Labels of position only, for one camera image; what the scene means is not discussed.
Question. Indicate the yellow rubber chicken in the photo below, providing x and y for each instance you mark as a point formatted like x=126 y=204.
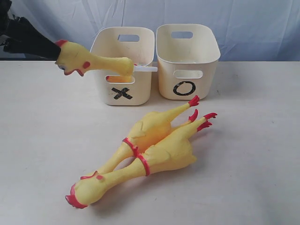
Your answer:
x=172 y=153
x=149 y=130

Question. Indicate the cream bin marked O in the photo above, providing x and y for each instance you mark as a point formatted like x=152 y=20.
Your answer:
x=187 y=56

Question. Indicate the blue backdrop curtain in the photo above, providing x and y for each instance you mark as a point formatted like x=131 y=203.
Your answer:
x=246 y=30

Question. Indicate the yellow rubber chicken front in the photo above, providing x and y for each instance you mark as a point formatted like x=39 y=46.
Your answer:
x=172 y=153

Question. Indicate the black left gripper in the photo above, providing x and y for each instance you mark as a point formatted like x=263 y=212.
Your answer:
x=17 y=36

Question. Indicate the cream bin marked X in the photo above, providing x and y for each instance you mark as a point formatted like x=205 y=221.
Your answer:
x=136 y=43

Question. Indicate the detached yellow chicken head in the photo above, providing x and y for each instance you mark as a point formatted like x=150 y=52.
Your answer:
x=75 y=57

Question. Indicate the headless yellow rubber chicken body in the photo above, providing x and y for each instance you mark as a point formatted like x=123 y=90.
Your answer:
x=119 y=79

